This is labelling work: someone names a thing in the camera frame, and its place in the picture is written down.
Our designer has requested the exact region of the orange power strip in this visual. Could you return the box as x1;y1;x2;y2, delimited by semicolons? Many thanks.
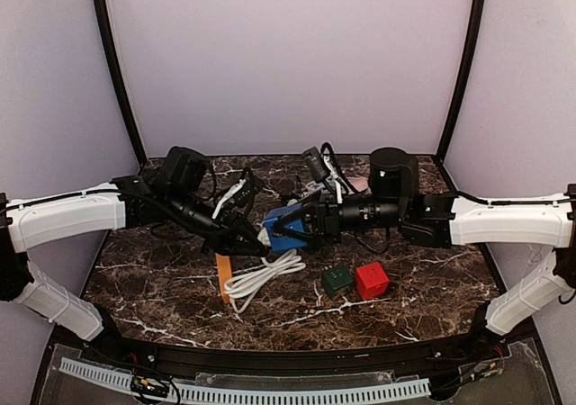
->
215;254;233;304

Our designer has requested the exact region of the blue cube socket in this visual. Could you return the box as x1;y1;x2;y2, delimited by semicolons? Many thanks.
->
264;202;308;254

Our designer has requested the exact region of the white power cable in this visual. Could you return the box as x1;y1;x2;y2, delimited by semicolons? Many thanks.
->
223;247;307;315

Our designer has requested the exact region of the dark green cube socket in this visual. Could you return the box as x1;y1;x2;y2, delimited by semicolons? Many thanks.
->
321;265;354;299

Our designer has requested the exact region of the red cube socket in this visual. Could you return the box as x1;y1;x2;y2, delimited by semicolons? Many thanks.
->
355;262;390;301

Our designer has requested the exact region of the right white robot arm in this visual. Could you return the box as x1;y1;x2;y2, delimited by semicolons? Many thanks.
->
265;185;575;336

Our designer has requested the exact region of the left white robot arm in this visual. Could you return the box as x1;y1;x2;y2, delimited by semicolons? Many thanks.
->
1;175;267;342

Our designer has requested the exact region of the pink plug adapter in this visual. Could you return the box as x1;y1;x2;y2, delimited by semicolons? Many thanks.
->
348;177;368;192

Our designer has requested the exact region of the small circuit board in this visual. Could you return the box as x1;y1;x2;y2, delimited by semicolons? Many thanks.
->
130;376;170;399

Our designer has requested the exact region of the left black frame post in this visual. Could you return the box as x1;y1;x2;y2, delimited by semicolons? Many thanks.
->
93;0;148;167

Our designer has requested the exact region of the black frame post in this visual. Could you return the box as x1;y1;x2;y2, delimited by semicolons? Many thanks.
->
436;0;485;163
93;0;148;167

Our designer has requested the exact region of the white slotted cable duct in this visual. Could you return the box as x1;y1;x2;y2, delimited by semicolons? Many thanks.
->
58;357;431;404

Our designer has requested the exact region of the right black frame post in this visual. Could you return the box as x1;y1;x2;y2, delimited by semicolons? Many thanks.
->
436;0;485;163

